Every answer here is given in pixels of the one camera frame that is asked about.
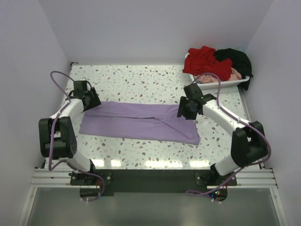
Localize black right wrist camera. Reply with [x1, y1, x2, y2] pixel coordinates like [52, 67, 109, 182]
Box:
[183, 83, 203, 100]

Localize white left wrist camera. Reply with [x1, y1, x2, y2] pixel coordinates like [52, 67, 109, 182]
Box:
[73, 80, 88, 96]

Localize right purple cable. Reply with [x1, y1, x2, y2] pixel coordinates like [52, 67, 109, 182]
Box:
[184, 73, 272, 197]

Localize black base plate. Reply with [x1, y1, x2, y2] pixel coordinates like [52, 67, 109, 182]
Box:
[69, 169, 237, 200]

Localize black t shirt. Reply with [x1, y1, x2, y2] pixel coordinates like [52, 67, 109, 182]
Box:
[214, 48, 253, 90]

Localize pink t shirt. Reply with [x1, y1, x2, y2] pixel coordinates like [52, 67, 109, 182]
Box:
[193, 67, 242, 83]

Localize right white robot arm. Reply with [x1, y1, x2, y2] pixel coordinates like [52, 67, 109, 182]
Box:
[177, 94, 270, 185]

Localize white laundry basket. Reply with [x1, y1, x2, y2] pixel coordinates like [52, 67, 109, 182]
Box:
[184, 53, 250, 90]

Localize red t shirt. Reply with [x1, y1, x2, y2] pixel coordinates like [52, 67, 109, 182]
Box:
[183, 46, 232, 81]

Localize aluminium frame rail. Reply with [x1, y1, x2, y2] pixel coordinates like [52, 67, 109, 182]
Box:
[17, 91, 289, 226]

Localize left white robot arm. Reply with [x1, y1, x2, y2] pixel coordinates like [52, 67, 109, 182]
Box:
[38, 87, 103, 185]

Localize lilac t shirt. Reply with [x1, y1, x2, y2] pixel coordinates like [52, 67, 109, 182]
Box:
[79, 101, 200, 145]

